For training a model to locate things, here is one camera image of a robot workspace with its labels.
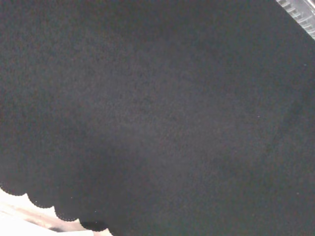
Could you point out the black bench cloth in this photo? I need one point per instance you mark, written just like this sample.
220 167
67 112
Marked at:
157 110

